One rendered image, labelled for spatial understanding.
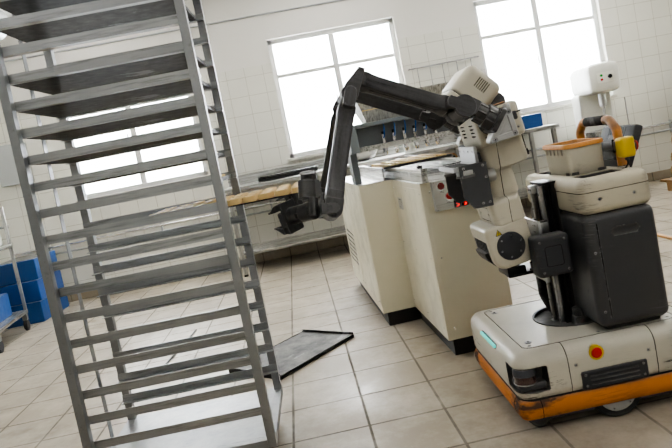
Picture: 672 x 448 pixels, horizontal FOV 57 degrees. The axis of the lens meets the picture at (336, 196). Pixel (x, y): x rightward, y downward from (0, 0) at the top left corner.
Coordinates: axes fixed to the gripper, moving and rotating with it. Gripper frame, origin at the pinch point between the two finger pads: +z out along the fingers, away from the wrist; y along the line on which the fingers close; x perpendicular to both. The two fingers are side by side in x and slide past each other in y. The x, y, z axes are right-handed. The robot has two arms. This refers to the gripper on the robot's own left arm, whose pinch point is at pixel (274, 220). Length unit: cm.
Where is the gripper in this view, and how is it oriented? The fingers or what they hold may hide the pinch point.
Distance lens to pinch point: 206.6
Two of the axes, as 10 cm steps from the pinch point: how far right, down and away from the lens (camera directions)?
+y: 3.5, 9.3, 1.0
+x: 6.3, -3.1, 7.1
